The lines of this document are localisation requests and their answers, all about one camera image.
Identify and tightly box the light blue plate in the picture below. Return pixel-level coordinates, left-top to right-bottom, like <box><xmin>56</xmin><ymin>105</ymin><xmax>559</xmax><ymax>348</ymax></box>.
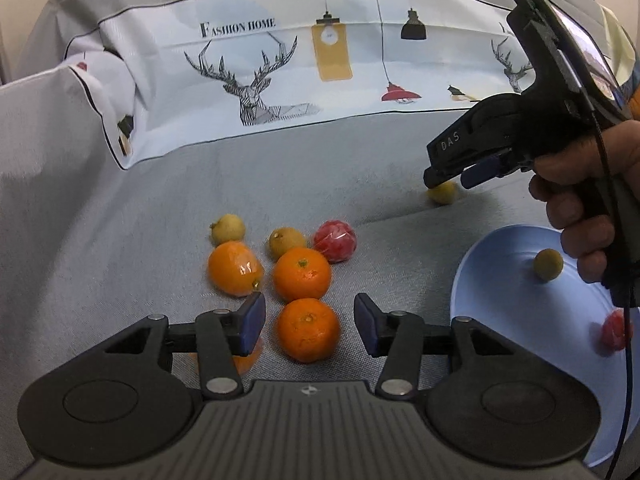
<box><xmin>450</xmin><ymin>225</ymin><xmax>640</xmax><ymax>467</ymax></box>

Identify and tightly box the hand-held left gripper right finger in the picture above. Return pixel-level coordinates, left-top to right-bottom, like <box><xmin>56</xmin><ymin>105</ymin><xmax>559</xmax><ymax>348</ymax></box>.
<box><xmin>353</xmin><ymin>292</ymin><xmax>521</xmax><ymax>401</ymax></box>

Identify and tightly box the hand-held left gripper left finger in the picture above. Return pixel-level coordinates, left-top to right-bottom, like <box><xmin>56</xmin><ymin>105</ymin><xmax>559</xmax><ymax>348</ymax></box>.
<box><xmin>102</xmin><ymin>291</ymin><xmax>267</xmax><ymax>395</ymax></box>

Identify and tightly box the grey sofa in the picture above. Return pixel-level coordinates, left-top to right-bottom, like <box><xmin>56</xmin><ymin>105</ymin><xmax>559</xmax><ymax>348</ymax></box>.
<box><xmin>0</xmin><ymin>0</ymin><xmax>631</xmax><ymax>480</ymax></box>

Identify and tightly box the pale yellow cloth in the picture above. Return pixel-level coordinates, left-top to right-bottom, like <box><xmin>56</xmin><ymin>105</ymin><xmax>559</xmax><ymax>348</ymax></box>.
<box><xmin>600</xmin><ymin>7</ymin><xmax>639</xmax><ymax>92</ymax></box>

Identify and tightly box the red fruit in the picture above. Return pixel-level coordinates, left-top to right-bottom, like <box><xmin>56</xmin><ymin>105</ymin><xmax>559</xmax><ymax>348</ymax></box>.
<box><xmin>312</xmin><ymin>219</ymin><xmax>359</xmax><ymax>264</ymax></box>
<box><xmin>600</xmin><ymin>309</ymin><xmax>635</xmax><ymax>353</ymax></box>

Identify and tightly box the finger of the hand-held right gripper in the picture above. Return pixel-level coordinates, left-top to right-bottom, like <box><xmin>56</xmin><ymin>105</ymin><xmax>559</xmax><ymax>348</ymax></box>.
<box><xmin>461</xmin><ymin>154</ymin><xmax>522</xmax><ymax>190</ymax></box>
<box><xmin>424</xmin><ymin>92</ymin><xmax>527</xmax><ymax>189</ymax></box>

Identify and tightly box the small yellow longan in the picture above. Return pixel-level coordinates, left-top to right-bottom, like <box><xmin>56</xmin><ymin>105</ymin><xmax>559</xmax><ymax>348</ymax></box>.
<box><xmin>268</xmin><ymin>227</ymin><xmax>308</xmax><ymax>262</ymax></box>
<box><xmin>426</xmin><ymin>181</ymin><xmax>459</xmax><ymax>205</ymax></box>
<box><xmin>209</xmin><ymin>213</ymin><xmax>247</xmax><ymax>247</ymax></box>
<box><xmin>533</xmin><ymin>248</ymin><xmax>564</xmax><ymax>281</ymax></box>

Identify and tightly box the deer printed sofa cloth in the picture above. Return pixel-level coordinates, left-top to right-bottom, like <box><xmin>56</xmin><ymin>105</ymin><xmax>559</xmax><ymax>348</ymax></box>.
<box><xmin>62</xmin><ymin>0</ymin><xmax>541</xmax><ymax>171</ymax></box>

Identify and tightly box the glossy orange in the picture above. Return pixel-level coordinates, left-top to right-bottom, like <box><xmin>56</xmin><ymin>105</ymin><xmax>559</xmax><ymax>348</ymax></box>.
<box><xmin>207</xmin><ymin>240</ymin><xmax>265</xmax><ymax>297</ymax></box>

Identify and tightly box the person's right hand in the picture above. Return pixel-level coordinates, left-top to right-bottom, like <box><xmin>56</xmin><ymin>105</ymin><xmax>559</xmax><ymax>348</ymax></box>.
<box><xmin>529</xmin><ymin>119</ymin><xmax>640</xmax><ymax>288</ymax></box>

